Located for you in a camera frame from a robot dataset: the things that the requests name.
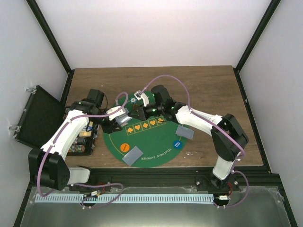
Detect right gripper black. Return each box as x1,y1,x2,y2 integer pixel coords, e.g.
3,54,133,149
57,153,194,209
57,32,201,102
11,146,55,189
128,103,164,121

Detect orange big blind button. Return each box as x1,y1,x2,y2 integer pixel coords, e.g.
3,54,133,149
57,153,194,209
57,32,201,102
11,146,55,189
120,143,130,153

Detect dealt cards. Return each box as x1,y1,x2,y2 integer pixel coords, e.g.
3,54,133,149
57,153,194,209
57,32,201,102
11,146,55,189
175,125,194,140
122,146,143,166

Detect blue small blind button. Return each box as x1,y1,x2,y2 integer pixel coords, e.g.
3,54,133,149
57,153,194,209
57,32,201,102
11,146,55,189
173,140,183,149

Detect blue patterned card deck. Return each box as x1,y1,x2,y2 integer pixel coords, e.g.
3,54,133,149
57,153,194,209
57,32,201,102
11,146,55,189
115,114,132,125

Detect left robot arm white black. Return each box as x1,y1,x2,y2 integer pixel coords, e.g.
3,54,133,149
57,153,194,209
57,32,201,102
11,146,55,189
28,89,126,197

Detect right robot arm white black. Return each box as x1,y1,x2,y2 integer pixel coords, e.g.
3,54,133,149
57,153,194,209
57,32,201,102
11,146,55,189
128,85,249,191

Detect stacked poker chips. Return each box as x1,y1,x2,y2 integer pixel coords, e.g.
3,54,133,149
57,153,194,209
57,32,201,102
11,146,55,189
130,98,137,106

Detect round green poker mat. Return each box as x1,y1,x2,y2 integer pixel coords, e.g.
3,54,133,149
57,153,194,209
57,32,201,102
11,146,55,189
102,91,189,169

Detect black poker chip case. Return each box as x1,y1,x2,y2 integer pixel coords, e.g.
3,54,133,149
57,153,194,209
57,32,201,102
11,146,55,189
68,121,98,156

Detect light blue slotted strip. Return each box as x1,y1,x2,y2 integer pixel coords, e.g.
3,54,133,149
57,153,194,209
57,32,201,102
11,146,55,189
35,193,214,204

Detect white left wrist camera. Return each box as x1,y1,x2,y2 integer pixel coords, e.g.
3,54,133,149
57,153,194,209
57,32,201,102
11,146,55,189
106,106,126,121

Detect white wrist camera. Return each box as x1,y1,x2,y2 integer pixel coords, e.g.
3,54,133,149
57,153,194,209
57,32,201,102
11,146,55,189
106,106,126,121
134,90,149,107

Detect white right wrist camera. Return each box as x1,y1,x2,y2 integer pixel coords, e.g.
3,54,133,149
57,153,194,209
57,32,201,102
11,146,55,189
134,90,149,107

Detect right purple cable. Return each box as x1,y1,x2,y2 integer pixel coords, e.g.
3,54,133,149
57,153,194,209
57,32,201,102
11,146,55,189
141,74,250,210

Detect purple cable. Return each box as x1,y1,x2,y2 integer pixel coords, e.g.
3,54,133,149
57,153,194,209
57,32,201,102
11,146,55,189
37,91,130,210
141,74,250,210

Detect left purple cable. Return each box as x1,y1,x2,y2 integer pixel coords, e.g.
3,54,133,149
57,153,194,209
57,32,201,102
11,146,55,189
37,91,130,210

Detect black mounting rail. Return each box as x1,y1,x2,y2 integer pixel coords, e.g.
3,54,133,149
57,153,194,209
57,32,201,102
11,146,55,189
72,166,282,192

